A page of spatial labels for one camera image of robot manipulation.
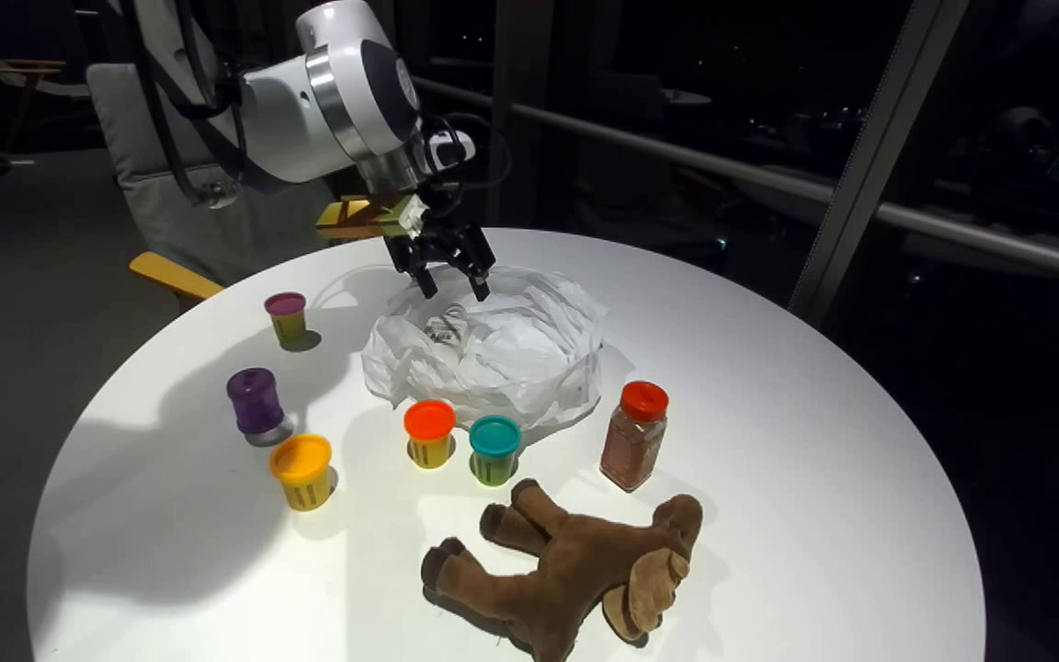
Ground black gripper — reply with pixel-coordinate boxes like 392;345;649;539
383;188;495;306

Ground white barcode label packet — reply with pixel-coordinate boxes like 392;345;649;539
418;307;475;354

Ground orange lid dough tub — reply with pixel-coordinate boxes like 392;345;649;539
399;396;463;474

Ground magenta lid dough tub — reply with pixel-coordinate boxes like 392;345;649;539
260;286;313;354

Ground teal lid dough tub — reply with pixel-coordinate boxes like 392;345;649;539
468;411;527;490

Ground dark purple lid dough tub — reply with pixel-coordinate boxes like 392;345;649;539
224;364;291;446

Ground yellow lid dough tub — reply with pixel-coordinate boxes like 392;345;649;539
266;429;340;516

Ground red lid spice jar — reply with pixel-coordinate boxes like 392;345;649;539
595;376;674;495

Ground brown plush dog toy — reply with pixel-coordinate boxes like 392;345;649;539
416;474;707;662

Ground white plastic bag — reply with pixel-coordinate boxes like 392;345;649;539
358;264;610;440

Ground dark window mullion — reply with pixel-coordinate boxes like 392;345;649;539
480;0;557;228

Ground grey lounge chair wooden armrests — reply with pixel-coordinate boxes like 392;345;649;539
83;57;399;307

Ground metal window railing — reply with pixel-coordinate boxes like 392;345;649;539
413;68;1059;295

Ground dark background chair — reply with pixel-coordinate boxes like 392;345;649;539
0;2;100;110

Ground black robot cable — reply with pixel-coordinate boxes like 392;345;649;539
122;0;500;212

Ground slanted grey window post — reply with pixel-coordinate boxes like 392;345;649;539
789;0;973;322

